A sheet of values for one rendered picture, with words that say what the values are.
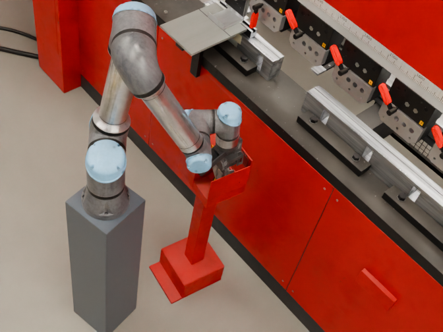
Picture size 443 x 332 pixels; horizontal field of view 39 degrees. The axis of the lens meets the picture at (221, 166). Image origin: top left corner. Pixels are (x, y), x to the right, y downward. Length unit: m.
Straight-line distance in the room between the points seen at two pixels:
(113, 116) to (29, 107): 1.55
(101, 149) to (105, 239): 0.30
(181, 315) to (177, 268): 0.20
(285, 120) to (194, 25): 0.48
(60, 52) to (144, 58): 1.70
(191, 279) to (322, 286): 0.54
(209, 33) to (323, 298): 1.11
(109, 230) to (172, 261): 0.75
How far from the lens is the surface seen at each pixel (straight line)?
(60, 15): 3.12
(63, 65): 3.33
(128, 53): 1.59
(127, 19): 1.66
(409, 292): 2.18
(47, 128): 3.30
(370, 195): 2.11
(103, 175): 1.85
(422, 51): 1.84
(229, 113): 1.91
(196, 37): 2.28
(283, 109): 2.27
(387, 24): 1.88
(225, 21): 2.37
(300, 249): 2.48
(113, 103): 1.84
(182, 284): 2.66
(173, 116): 1.70
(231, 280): 2.82
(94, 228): 2.01
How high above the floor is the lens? 2.44
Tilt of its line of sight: 50 degrees down
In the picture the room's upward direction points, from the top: 13 degrees clockwise
